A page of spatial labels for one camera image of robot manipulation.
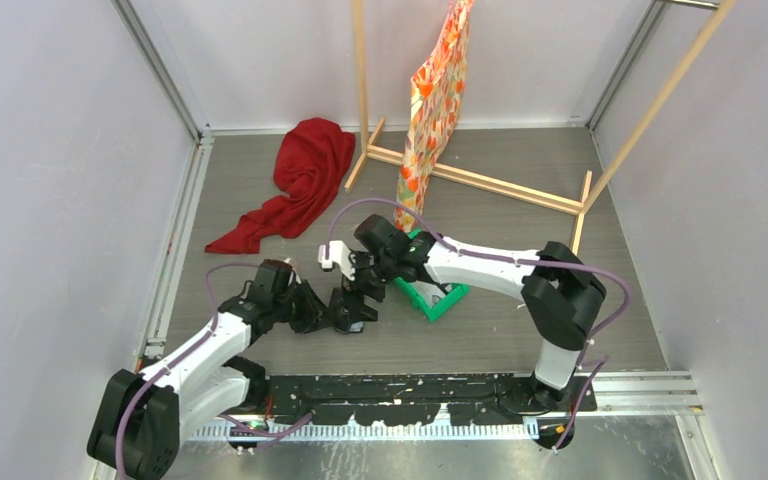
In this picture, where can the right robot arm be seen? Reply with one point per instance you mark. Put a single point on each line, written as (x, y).
(561, 294)

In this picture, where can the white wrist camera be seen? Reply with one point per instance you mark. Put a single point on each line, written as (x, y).
(294, 277)
(336, 255)

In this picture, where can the red cloth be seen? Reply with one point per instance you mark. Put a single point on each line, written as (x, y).
(310, 165)

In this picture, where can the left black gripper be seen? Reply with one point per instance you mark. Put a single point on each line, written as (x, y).
(315, 312)

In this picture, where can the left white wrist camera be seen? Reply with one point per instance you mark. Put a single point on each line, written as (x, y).
(294, 277)

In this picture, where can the wooden rack frame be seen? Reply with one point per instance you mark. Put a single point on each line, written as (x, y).
(540, 76)

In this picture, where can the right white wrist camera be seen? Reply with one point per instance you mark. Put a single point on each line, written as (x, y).
(336, 255)

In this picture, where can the black card holder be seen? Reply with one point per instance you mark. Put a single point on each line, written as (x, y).
(351, 319)

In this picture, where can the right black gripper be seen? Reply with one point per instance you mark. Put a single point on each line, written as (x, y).
(354, 297)

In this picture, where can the floral orange gift bag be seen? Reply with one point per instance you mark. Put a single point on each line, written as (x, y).
(437, 89)

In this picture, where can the green plastic bin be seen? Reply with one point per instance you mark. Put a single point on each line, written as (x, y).
(429, 296)

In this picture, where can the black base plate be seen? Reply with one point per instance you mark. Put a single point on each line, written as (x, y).
(402, 400)

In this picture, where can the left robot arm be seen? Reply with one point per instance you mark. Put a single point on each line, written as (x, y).
(145, 416)

